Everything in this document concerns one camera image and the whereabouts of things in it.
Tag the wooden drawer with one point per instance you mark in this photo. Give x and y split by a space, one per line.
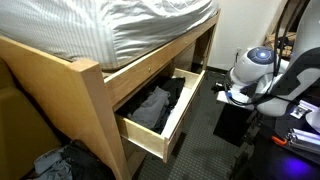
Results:
161 143

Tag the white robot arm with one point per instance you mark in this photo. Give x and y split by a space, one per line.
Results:
261 80

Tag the black clothing in drawer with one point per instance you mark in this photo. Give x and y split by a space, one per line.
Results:
174 86

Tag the grey folded garment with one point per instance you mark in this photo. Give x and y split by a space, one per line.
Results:
148 113

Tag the white bed mattress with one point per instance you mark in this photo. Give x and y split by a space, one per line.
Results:
111 32

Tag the clothes pile on floor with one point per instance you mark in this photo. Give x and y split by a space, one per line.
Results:
71 162

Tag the wooden bed frame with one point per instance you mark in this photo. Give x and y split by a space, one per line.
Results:
81 101

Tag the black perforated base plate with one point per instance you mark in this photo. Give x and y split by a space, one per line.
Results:
271 161

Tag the aluminium extrusion rail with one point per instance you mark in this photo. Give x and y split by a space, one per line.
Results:
304 140

